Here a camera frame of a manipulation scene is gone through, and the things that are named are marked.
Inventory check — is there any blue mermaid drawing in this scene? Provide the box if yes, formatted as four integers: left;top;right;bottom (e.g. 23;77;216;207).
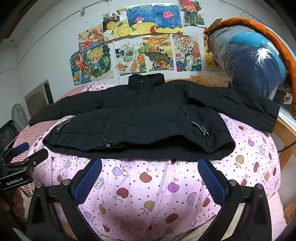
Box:
70;51;90;87

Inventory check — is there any pink apple-print blanket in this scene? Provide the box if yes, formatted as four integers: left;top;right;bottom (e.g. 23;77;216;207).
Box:
13;82;288;241

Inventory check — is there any black cable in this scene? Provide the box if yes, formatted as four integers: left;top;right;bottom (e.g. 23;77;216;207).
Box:
277;140;296;154

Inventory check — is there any ship and orange slices drawing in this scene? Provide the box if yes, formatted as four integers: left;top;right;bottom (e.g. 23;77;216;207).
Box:
115;37;148;75

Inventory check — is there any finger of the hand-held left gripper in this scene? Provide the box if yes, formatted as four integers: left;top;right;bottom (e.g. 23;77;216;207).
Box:
14;148;49;169
9;142;30;156

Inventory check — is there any white wall pipe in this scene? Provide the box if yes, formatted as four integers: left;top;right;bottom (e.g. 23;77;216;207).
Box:
107;0;121;82

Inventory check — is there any yellow chick and bear drawing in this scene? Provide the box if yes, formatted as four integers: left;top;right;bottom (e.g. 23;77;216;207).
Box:
203;35;221;69

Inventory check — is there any red-haired character drawing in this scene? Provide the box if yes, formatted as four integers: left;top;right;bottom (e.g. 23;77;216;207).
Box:
178;0;205;27

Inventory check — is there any autumn landscape drawing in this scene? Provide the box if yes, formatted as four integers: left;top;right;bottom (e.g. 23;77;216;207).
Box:
142;34;174;72

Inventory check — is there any wooden bed frame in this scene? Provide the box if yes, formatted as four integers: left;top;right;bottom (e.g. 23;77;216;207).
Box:
191;71;296;223

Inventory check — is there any electric fan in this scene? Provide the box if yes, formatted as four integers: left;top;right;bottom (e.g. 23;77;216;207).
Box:
11;103;29;131

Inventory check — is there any orange cloth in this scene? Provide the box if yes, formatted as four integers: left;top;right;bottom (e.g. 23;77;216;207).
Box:
205;17;296;109

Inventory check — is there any underwater fish drawing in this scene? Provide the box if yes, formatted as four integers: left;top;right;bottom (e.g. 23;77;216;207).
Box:
126;6;156;36

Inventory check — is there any pink jellyfish drawing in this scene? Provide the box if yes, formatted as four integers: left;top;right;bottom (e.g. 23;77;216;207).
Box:
153;3;184;35

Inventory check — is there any orange-haired girl drawing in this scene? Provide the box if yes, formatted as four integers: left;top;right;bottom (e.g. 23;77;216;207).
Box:
78;23;105;52

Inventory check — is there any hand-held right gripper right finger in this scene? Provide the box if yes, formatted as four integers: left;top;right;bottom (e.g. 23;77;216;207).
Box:
198;158;273;241

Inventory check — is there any black plastic crate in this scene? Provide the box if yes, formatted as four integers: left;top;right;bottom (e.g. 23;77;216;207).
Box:
0;119;21;151

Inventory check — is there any black padded jacket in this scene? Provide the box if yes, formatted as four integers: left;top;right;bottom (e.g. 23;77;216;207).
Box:
28;73;281;163

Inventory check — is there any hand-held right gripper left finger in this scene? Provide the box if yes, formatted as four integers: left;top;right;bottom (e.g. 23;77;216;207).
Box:
26;158;103;241

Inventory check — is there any yellow pineapple drawing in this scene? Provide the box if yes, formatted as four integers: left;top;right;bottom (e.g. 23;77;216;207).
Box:
102;9;129;42

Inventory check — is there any red checked bed sheet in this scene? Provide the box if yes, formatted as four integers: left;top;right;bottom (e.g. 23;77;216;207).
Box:
13;89;78;161

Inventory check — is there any blond character drawing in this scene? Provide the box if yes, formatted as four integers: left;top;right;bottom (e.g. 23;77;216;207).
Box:
87;45;114;82

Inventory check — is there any city tower drawing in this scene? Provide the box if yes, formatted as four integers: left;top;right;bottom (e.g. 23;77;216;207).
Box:
172;33;202;72

